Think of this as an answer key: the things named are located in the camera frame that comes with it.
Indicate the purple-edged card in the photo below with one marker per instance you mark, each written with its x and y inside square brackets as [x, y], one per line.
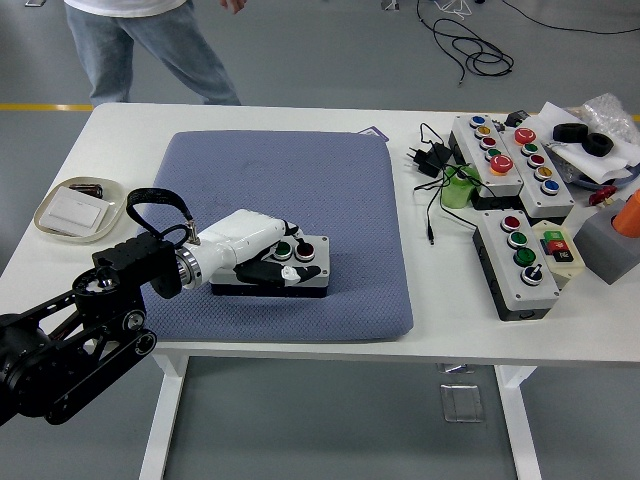
[375, 132]

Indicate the grey floor fitting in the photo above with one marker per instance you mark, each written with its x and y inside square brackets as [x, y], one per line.
[390, 4]

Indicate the cream switch with coloured keys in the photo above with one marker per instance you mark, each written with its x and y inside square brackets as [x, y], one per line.
[557, 245]

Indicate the green plastic bottle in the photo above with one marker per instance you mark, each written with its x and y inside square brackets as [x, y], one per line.
[457, 195]

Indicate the large clear floor plate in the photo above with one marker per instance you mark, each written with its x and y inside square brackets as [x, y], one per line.
[462, 402]

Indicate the grey four-button control box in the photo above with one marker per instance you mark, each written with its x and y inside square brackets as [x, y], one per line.
[320, 242]
[520, 295]

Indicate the clear bubble wrap bag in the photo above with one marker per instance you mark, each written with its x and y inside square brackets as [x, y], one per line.
[607, 112]

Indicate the small dark red object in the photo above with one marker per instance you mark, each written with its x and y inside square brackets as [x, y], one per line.
[87, 190]

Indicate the grey block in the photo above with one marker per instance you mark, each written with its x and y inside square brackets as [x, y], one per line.
[600, 250]

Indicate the orange cylinder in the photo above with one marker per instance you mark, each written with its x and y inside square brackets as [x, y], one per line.
[631, 215]

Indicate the white and black robot left hand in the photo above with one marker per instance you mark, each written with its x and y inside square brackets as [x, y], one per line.
[240, 235]

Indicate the beige oval tray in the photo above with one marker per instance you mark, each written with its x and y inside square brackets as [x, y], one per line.
[112, 200]

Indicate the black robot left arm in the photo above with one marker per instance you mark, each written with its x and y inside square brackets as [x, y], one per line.
[130, 260]

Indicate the person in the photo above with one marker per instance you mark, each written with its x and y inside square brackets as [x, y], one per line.
[105, 50]

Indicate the white wall switch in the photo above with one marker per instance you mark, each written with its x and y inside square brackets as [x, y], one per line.
[75, 210]

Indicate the white table leg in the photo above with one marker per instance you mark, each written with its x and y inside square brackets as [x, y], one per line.
[160, 425]
[520, 430]

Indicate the small black device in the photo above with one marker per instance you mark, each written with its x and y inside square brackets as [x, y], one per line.
[517, 119]

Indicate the grey five-button control box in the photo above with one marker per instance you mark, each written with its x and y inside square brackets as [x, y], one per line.
[465, 136]
[555, 205]

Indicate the small clear floor plate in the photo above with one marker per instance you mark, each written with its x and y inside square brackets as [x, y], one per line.
[454, 369]

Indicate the person's hand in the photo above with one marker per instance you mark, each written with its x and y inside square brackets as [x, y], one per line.
[234, 5]

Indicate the white paper sheet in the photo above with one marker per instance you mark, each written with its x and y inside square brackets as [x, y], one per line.
[600, 165]

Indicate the blue-grey padded mat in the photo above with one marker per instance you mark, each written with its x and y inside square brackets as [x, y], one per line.
[325, 200]

